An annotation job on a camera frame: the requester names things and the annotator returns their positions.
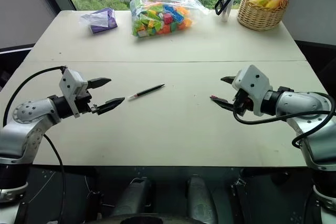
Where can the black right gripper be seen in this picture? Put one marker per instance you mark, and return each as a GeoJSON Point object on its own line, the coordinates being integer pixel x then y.
{"type": "Point", "coordinates": [242, 102]}

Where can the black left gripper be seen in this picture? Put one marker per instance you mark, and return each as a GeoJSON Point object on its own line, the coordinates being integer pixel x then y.
{"type": "Point", "coordinates": [84, 102]}

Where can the small pink object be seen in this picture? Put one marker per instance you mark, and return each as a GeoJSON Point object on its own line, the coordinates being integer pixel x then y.
{"type": "Point", "coordinates": [213, 96]}

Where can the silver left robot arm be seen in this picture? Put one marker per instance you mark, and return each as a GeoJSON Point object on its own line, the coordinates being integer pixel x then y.
{"type": "Point", "coordinates": [26, 119]}

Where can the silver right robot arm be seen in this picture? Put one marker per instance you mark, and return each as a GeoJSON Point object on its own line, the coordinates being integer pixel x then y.
{"type": "Point", "coordinates": [307, 108]}

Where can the black uncapped pen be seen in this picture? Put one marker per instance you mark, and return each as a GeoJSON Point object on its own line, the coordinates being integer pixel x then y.
{"type": "Point", "coordinates": [147, 91]}

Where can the white pen holder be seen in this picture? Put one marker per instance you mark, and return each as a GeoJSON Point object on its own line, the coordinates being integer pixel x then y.
{"type": "Point", "coordinates": [227, 3]}

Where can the purple tissue pack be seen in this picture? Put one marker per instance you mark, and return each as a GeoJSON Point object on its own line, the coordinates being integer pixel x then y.
{"type": "Point", "coordinates": [103, 20]}

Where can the woven wicker basket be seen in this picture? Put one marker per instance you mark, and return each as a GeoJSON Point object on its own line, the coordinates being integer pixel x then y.
{"type": "Point", "coordinates": [260, 15]}

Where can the clear bag of colourful blocks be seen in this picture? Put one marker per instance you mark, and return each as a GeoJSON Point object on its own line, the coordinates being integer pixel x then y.
{"type": "Point", "coordinates": [160, 19]}

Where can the dark rounded shape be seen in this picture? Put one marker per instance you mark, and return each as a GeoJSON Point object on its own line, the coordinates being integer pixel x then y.
{"type": "Point", "coordinates": [134, 195]}
{"type": "Point", "coordinates": [200, 197]}

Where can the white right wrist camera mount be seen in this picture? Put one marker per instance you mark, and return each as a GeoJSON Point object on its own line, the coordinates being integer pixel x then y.
{"type": "Point", "coordinates": [252, 82]}

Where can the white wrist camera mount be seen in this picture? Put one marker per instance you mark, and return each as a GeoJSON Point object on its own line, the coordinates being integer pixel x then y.
{"type": "Point", "coordinates": [71, 82]}
{"type": "Point", "coordinates": [252, 82]}

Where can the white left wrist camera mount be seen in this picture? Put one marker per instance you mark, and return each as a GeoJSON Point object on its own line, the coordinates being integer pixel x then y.
{"type": "Point", "coordinates": [71, 82]}

